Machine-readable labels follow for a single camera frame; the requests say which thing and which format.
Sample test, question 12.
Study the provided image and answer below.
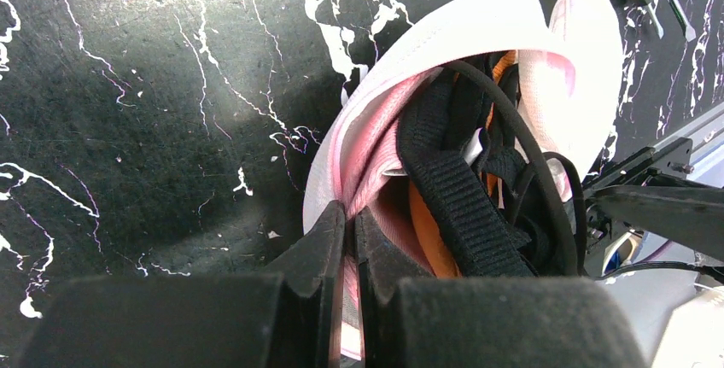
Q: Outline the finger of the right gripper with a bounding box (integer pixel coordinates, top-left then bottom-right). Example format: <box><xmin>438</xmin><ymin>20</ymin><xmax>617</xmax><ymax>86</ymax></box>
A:
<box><xmin>593</xmin><ymin>185</ymin><xmax>723</xmax><ymax>260</ymax></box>

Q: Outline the orange black bra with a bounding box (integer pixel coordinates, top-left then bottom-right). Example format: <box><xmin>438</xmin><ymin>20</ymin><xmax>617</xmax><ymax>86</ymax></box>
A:
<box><xmin>396</xmin><ymin>51</ymin><xmax>587</xmax><ymax>278</ymax></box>

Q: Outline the white round mesh laundry bag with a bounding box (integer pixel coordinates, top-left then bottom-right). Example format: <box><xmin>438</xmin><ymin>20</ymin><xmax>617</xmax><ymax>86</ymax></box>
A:
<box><xmin>302</xmin><ymin>0</ymin><xmax>624</xmax><ymax>362</ymax></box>

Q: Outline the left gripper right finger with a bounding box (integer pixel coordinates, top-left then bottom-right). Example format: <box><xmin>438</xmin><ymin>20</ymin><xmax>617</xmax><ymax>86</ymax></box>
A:
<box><xmin>354</xmin><ymin>209</ymin><xmax>645</xmax><ymax>367</ymax></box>

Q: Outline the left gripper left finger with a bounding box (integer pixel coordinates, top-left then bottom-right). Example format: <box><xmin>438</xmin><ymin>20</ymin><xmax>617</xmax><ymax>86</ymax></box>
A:
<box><xmin>16</xmin><ymin>202</ymin><xmax>347</xmax><ymax>367</ymax></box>

